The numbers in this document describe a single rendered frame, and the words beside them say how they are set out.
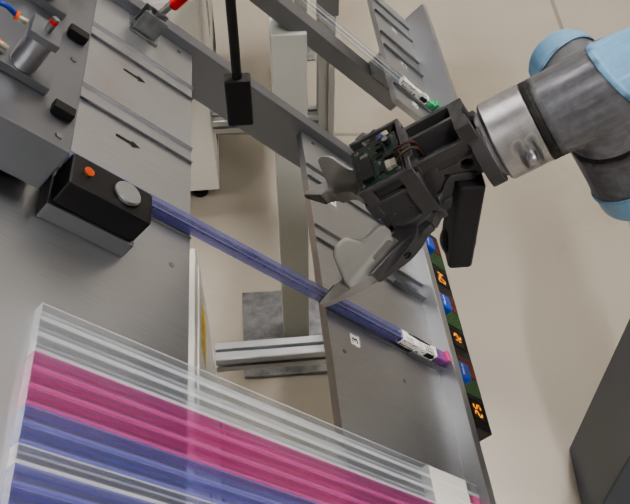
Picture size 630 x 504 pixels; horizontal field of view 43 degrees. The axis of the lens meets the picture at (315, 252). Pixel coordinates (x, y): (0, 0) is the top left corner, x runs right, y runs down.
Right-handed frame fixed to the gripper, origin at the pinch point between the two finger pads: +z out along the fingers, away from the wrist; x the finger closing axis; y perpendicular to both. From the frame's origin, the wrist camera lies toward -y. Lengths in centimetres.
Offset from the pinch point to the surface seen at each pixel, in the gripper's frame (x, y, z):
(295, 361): -32, -54, 34
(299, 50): -59, -14, 5
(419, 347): 0.6, -20.7, -1.4
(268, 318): -66, -76, 53
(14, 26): -5.2, 32.7, 7.7
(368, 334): 1.1, -14.0, 1.8
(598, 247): -81, -123, -21
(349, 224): -16.4, -14.2, 1.7
